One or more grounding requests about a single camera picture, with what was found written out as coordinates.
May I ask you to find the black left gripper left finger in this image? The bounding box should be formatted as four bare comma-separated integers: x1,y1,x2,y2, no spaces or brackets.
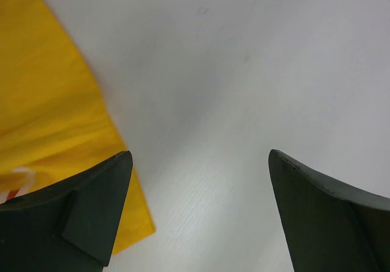
1,151,133,271

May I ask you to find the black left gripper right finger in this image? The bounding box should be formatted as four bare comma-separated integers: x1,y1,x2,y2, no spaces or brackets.
268,149,389,271

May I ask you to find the yellow Pikachu placemat cloth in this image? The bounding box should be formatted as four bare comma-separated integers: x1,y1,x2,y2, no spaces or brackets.
0,0,157,256

